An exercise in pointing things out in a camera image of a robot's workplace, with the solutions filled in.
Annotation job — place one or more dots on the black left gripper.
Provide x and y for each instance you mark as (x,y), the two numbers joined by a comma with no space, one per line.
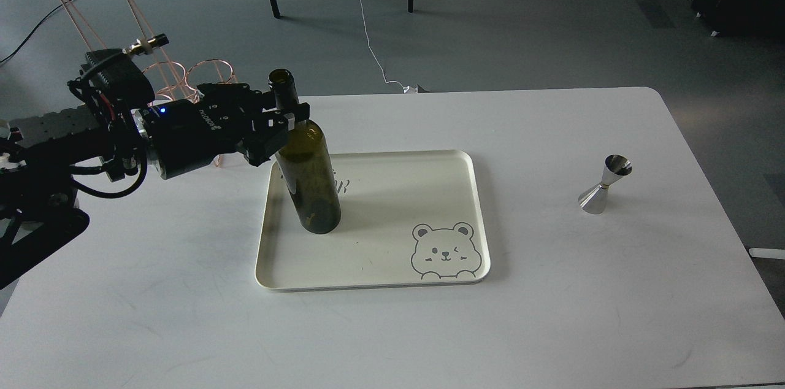
(183,136)

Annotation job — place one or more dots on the dark green wine bottle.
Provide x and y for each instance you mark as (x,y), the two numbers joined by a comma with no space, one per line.
(307,171)

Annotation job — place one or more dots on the silver metal jigger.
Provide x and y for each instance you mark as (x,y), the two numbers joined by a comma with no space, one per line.
(594,200)

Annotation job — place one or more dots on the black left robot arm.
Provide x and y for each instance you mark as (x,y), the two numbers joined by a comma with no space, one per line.
(104,147)

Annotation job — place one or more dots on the cream bear serving tray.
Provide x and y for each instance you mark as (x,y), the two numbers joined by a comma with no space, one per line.
(408,219)

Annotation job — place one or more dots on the copper wire wine rack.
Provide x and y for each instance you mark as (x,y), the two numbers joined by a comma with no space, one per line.
(104,23)

